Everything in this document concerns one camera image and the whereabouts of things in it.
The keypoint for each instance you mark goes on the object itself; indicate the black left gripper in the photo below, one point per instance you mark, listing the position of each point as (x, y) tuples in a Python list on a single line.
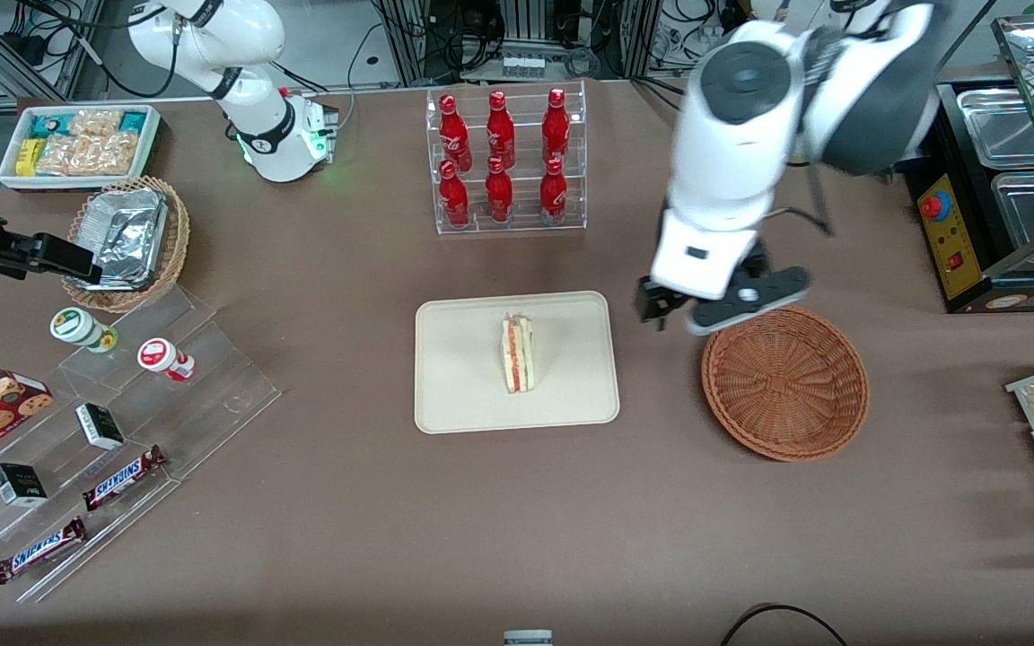
[(650, 302)]

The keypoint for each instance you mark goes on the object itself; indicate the triangular sandwich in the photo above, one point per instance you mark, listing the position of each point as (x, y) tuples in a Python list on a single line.
[(518, 354)]

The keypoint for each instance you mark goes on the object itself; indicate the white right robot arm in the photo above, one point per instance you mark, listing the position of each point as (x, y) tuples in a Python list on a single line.
[(252, 36)]

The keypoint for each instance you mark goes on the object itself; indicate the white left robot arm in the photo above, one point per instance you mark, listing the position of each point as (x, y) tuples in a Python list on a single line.
[(732, 135)]

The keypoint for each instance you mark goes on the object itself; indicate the brown wicker basket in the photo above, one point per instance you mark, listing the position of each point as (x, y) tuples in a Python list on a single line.
[(786, 386)]

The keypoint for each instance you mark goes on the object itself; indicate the light wicker basket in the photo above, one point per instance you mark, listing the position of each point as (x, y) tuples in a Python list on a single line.
[(178, 242)]

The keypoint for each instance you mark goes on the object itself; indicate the beige plastic tray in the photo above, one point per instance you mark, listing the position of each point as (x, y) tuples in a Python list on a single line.
[(463, 363)]

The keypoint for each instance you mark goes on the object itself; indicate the green lid yogurt cup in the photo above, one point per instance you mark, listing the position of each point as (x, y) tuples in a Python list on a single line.
[(77, 327)]

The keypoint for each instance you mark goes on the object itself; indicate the white rectangular snack bin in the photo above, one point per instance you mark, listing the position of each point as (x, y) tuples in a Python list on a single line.
[(14, 178)]

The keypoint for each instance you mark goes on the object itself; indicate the aluminium foil container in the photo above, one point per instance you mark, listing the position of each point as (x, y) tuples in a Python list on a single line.
[(127, 235)]

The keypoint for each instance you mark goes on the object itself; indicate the yellow snack packet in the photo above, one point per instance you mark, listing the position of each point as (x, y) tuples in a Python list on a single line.
[(30, 155)]

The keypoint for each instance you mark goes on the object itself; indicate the clear cracker bag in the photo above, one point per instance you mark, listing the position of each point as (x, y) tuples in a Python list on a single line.
[(97, 121), (91, 155)]

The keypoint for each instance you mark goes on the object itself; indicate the teal snack packet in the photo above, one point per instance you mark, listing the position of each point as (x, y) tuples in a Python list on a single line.
[(133, 121), (50, 124)]

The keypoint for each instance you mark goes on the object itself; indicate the red lid yogurt cup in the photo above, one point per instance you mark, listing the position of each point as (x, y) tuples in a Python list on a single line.
[(162, 357)]

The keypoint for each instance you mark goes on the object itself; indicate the clear acrylic bottle rack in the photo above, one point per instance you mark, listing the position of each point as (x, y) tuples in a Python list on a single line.
[(526, 224)]

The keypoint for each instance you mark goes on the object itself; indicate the red cola bottle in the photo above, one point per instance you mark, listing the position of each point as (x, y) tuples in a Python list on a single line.
[(556, 126), (452, 130), (499, 193), (553, 193), (454, 197), (500, 130)]

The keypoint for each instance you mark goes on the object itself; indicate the small black box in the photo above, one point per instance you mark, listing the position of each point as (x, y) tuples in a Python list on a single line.
[(100, 426), (18, 484)]

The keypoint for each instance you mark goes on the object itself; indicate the clear acrylic stepped stand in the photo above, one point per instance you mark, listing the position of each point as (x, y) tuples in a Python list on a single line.
[(212, 395)]

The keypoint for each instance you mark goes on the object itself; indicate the Snickers chocolate bar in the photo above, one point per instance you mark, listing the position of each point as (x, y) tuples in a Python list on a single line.
[(39, 550), (122, 478)]

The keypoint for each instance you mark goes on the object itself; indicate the white power strip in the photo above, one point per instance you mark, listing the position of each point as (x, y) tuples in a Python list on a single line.
[(522, 66)]

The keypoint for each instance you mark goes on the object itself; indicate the black hot food display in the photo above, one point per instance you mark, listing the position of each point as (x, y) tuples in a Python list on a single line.
[(952, 242)]

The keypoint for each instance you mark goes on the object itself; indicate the small grey device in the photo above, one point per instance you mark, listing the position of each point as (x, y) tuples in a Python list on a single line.
[(528, 638)]

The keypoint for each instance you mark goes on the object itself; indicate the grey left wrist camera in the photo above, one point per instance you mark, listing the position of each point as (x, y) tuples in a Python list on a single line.
[(750, 301)]

